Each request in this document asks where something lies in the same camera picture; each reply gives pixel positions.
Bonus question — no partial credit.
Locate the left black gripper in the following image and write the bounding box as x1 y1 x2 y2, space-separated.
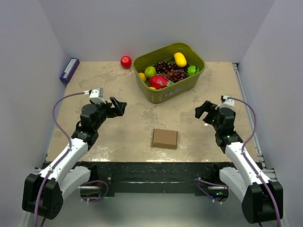
92 97 126 131

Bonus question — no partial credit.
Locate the brown cardboard paper box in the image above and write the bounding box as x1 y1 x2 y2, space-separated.
151 129 178 149

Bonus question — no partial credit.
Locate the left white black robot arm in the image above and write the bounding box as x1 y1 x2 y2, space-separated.
22 97 127 219

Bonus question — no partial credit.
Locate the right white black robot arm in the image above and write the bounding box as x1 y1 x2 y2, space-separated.
195 96 283 227

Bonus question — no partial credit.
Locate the purple white rectangular box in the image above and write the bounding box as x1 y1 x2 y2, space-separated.
60 58 80 84

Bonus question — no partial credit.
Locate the small orange fruit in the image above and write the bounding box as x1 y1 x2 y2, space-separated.
139 72 146 82

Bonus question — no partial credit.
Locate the small green watermelon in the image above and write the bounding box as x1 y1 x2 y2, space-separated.
186 65 200 77

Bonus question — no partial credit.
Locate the red apple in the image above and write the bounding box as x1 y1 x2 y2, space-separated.
120 55 132 69

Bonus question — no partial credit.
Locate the dark purple grape bunch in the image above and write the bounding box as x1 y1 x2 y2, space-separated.
154 61 187 83

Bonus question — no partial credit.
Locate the red dragon fruit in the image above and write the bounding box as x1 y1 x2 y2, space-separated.
149 75 169 89

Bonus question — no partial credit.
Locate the green lime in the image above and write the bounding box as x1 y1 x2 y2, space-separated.
144 66 157 79

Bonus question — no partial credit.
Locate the olive green plastic bin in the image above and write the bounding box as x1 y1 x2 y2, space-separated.
132 42 205 104

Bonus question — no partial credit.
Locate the yellow mango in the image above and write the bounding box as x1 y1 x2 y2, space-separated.
173 52 187 68

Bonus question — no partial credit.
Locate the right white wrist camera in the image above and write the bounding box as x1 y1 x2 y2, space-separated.
215 96 234 110

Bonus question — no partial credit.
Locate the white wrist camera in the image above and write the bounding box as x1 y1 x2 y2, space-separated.
89 87 105 104
215 96 234 110

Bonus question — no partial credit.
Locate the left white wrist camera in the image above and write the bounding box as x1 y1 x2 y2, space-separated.
89 87 105 104

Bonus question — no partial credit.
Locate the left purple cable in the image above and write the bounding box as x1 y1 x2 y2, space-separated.
33 91 92 227

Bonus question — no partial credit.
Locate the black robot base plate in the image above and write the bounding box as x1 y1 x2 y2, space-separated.
76 161 234 198

